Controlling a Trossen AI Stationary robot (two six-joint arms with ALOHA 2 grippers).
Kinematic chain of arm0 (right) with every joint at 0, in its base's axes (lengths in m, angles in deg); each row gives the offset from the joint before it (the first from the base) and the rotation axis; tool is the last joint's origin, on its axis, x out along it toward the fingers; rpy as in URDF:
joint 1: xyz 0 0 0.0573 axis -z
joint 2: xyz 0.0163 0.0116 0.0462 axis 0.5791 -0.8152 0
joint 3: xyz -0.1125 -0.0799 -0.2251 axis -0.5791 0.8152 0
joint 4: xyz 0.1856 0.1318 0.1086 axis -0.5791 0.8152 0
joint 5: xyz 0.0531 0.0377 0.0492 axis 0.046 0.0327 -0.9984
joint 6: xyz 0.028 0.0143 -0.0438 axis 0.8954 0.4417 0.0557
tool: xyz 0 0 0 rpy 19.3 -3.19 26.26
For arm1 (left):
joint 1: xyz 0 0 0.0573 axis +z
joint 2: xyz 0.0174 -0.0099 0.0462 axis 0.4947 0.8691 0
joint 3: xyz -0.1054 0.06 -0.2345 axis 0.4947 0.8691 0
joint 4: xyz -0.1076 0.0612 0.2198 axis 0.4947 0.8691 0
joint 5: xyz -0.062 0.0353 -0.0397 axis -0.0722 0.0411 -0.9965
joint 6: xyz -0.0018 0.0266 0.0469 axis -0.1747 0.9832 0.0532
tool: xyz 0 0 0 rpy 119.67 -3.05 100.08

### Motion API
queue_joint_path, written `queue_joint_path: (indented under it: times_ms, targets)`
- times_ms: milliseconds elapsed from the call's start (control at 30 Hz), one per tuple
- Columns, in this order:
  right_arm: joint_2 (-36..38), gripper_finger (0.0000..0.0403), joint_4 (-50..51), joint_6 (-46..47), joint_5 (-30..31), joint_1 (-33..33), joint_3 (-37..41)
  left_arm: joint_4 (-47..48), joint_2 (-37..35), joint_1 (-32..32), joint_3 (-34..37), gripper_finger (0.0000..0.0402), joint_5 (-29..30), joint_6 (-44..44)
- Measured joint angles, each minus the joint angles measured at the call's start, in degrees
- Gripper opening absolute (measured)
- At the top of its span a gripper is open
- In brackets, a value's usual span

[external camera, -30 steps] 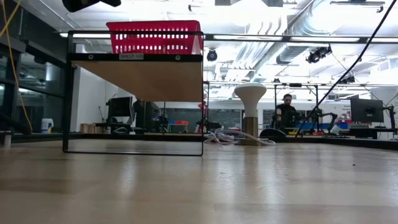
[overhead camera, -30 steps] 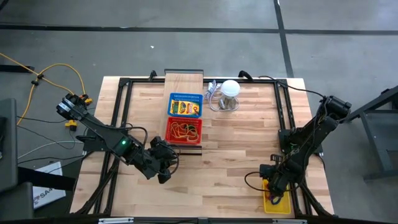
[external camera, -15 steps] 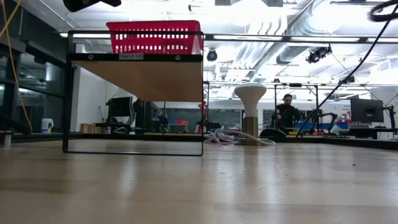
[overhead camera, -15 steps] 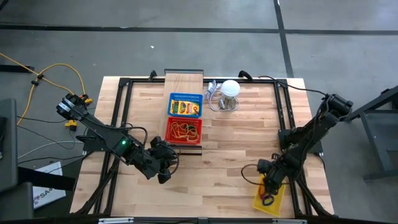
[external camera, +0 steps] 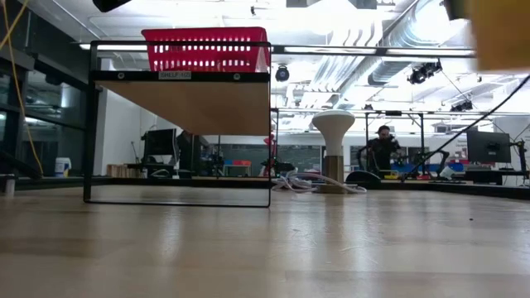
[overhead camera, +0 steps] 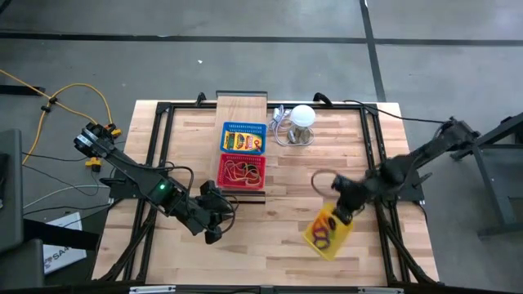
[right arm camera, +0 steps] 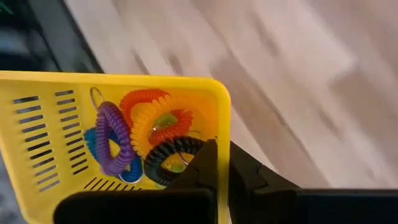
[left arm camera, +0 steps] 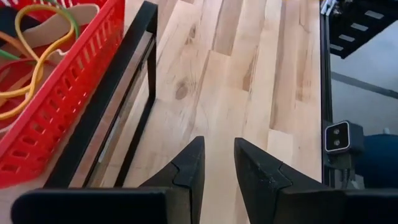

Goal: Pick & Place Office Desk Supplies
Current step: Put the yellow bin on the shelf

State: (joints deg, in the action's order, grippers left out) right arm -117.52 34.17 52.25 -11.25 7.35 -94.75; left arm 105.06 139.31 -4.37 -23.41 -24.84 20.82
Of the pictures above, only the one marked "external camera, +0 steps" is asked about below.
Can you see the yellow plastic basket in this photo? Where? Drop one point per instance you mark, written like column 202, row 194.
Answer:
column 501, row 33

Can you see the red plastic basket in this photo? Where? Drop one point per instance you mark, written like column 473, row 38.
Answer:
column 207, row 35

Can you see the black ceiling spotlights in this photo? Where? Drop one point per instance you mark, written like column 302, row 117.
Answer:
column 461, row 107
column 422, row 73

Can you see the black monitor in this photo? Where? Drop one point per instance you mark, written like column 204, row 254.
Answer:
column 159, row 142

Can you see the stack of wooden blocks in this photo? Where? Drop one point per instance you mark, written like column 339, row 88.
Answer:
column 118, row 171

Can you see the white bucket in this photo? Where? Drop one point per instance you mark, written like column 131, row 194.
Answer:
column 63, row 165

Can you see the white mushroom table lamp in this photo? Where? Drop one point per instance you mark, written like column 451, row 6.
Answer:
column 333, row 124

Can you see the black slanted bar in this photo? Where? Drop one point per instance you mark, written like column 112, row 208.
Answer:
column 18, row 164

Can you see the wooden shelf riser black frame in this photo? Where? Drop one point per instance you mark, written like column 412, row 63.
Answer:
column 186, row 107

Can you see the round black camera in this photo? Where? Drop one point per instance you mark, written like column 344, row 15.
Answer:
column 282, row 73

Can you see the black metal table frame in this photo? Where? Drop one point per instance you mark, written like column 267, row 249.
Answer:
column 165, row 183

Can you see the white cylindrical post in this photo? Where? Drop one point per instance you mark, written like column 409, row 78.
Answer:
column 10, row 186

